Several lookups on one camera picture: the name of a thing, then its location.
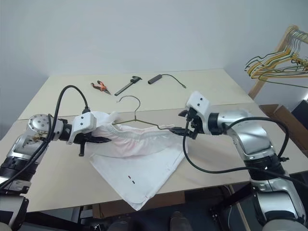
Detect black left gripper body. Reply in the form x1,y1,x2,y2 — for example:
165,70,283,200
73,134,94,157

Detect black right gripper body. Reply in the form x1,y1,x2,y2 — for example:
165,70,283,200
186,107,205,141

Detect olive wire hanger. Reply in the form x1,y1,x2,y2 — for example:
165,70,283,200
255,72,308,89
113,95,175,132

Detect white cloth garment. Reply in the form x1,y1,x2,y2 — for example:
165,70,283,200
89,110,185,211

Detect black grey caliper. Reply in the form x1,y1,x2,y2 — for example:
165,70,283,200
114,76,143,96

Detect bunch of hangers on rack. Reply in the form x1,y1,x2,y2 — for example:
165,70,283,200
247,24,308,99

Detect dark rounded shape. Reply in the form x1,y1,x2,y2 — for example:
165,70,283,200
109,218,137,231
169,211,191,231

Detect wooden stick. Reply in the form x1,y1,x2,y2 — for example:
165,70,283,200
235,202,250,231

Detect brown cardboard box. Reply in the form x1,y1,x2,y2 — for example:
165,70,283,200
259,103,308,175

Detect black box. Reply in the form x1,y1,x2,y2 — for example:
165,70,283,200
290,99,308,122

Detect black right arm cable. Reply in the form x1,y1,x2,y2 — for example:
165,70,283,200
182,116,308,191

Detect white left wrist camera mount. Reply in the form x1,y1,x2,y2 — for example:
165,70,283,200
66,112,97,145

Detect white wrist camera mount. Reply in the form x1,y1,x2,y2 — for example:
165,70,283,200
66,112,97,145
185,90,212,134

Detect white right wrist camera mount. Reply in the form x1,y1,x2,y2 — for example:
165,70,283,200
185,90,212,134

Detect black USB hub with cable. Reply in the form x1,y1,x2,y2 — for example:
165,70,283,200
147,73,188,89

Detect orange-handled pliers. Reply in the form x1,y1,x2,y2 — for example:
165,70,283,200
90,80,112,95

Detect black metal frame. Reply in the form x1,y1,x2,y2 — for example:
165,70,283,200
208,185,256,218

